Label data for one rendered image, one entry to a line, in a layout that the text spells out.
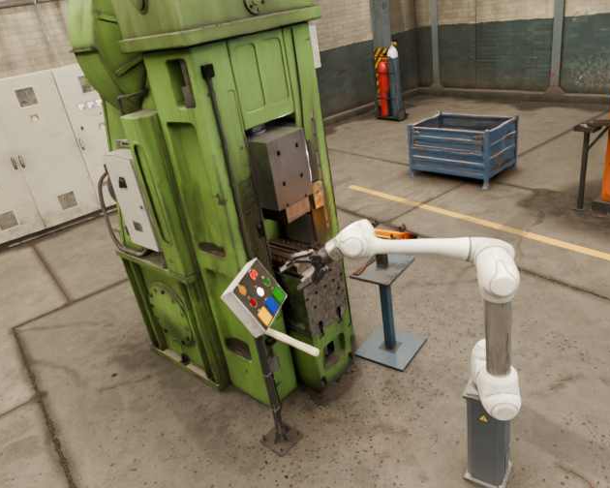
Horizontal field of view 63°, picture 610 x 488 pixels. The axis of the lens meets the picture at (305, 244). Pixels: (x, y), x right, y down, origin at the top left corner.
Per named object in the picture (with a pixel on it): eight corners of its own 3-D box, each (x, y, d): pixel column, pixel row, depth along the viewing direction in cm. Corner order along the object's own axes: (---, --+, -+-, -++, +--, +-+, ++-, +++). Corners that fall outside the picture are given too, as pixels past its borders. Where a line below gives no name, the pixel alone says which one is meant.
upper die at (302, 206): (310, 210, 301) (308, 196, 297) (288, 223, 289) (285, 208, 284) (263, 200, 328) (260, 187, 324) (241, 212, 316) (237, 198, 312)
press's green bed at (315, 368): (354, 363, 362) (348, 310, 341) (322, 394, 338) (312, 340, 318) (299, 339, 398) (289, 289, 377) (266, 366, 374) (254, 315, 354)
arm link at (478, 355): (503, 366, 244) (503, 330, 235) (511, 393, 228) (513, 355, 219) (469, 368, 247) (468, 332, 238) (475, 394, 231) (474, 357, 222)
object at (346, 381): (380, 369, 352) (380, 367, 352) (328, 421, 316) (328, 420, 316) (337, 350, 378) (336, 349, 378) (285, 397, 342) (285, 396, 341)
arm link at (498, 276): (512, 390, 227) (525, 428, 208) (475, 392, 230) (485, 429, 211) (513, 241, 194) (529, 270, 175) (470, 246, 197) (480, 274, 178)
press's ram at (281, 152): (322, 188, 305) (313, 123, 288) (279, 211, 281) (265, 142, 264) (275, 180, 333) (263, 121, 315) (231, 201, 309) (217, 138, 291)
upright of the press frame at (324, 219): (355, 335, 391) (312, 18, 291) (334, 353, 375) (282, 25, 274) (313, 319, 420) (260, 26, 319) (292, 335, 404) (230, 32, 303)
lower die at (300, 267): (319, 260, 317) (317, 249, 313) (297, 275, 304) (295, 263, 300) (273, 248, 344) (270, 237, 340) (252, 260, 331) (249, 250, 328)
